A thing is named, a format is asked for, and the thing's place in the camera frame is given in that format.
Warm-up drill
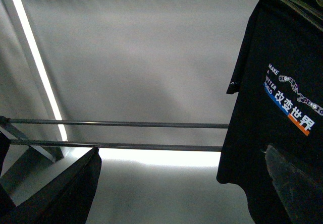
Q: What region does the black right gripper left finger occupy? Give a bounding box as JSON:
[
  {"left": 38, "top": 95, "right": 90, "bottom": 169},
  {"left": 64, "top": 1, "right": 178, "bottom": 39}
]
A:
[{"left": 1, "top": 148, "right": 102, "bottom": 223}]

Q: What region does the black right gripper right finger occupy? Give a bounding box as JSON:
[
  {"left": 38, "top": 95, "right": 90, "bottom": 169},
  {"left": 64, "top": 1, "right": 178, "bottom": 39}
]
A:
[{"left": 265, "top": 144, "right": 322, "bottom": 223}]

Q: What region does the black printed t-shirt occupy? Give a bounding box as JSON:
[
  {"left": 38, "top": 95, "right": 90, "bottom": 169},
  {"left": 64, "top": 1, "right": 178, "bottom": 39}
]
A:
[{"left": 217, "top": 0, "right": 322, "bottom": 223}]

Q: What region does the metal clothes rack frame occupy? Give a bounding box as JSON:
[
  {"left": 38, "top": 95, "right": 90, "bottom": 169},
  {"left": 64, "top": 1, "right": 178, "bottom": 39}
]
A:
[{"left": 1, "top": 116, "right": 229, "bottom": 160}]

